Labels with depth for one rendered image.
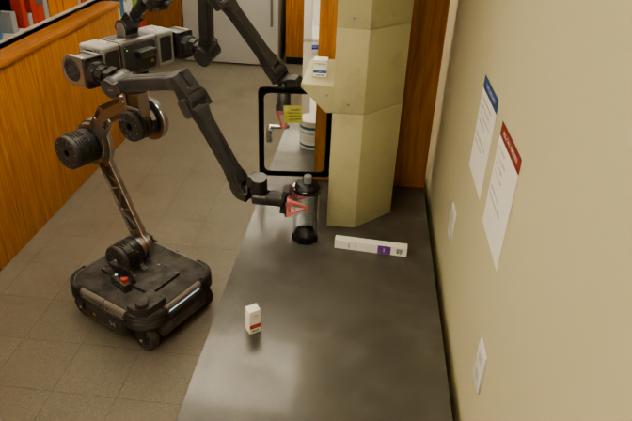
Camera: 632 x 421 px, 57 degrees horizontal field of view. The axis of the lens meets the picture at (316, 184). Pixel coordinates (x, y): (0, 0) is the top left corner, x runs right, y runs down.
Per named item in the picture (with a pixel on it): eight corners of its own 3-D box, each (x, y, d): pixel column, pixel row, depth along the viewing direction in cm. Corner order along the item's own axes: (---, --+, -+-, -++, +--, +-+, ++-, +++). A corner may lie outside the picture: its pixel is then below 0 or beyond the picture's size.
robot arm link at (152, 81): (196, 62, 196) (175, 76, 190) (211, 98, 203) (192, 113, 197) (117, 68, 223) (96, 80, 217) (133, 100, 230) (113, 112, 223)
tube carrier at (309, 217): (320, 228, 224) (323, 179, 213) (318, 244, 214) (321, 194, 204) (292, 226, 224) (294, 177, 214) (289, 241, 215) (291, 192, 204)
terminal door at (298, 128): (329, 177, 253) (334, 89, 233) (259, 175, 252) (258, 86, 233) (329, 176, 253) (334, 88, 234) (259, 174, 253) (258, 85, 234)
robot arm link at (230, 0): (220, -18, 228) (203, -3, 222) (229, -23, 224) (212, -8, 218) (282, 70, 247) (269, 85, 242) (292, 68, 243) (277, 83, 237)
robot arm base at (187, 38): (191, 54, 268) (189, 28, 262) (204, 57, 264) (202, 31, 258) (178, 59, 261) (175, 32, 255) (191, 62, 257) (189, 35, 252)
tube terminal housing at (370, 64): (389, 190, 254) (409, 10, 217) (390, 230, 226) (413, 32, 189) (332, 186, 256) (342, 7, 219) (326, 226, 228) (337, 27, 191)
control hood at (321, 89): (338, 84, 234) (339, 59, 229) (332, 113, 205) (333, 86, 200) (309, 82, 234) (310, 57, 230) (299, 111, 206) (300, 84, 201)
